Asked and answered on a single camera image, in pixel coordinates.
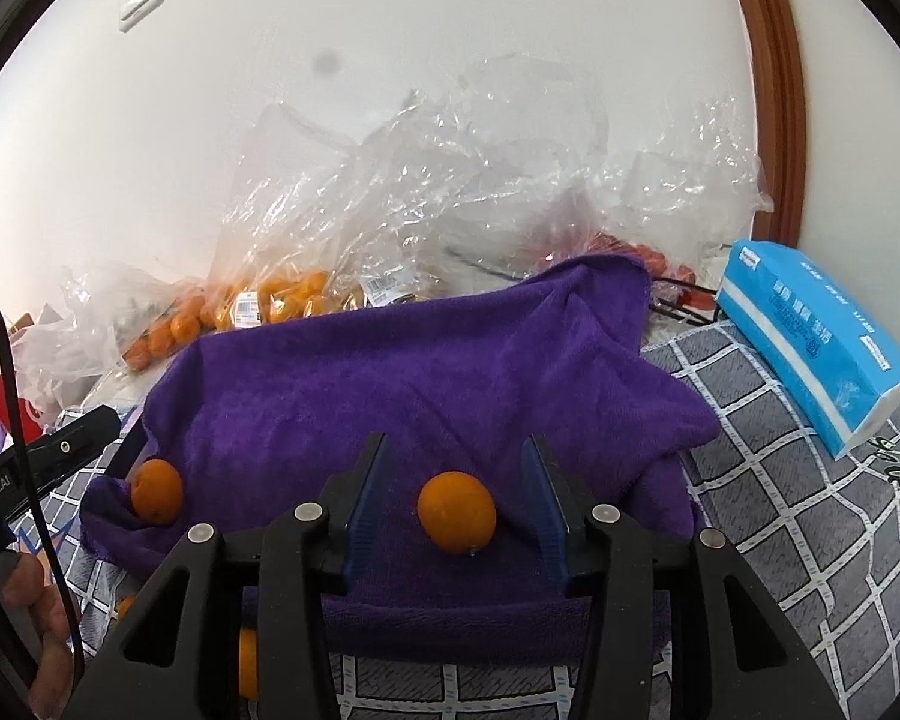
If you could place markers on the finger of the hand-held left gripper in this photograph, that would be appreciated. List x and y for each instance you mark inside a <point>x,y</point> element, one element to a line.
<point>71,441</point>

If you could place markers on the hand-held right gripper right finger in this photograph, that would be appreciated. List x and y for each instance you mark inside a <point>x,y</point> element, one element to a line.
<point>544,517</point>

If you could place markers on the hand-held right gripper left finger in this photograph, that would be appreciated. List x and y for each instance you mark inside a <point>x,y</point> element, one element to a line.
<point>364,517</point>

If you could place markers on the smooth oval orange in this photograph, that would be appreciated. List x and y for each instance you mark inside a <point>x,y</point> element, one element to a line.
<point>457,511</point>

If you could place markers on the medium orange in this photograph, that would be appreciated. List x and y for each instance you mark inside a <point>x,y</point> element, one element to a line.
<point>157,491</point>

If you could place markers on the purple towel-lined tray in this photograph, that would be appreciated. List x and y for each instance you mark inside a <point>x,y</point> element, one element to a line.
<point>420,375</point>

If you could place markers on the person's left hand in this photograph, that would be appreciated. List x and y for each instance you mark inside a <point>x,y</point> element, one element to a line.
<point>49,645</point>

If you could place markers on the red paper bag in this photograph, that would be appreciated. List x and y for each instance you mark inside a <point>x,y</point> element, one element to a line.
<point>30,416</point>

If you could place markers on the white plastic bag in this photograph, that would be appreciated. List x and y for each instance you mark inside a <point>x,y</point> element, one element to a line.
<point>52,367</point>

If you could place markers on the clear bag of tangerines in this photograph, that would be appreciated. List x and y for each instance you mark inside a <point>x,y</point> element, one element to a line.
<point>172,330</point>

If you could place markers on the labelled clear bag of oranges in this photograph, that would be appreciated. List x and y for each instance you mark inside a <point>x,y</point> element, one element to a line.
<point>292,292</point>

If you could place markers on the grey checked bedsheet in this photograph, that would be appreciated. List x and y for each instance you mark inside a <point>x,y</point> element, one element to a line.
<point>795,525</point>

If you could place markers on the blue tissue pack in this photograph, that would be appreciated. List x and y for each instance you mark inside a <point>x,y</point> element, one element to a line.
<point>810,330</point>

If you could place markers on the crumpled clear plastic bag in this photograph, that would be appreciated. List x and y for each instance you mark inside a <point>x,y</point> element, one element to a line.
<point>532,150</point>

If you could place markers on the brown wooden door frame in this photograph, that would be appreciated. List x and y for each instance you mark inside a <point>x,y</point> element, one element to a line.
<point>776,90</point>

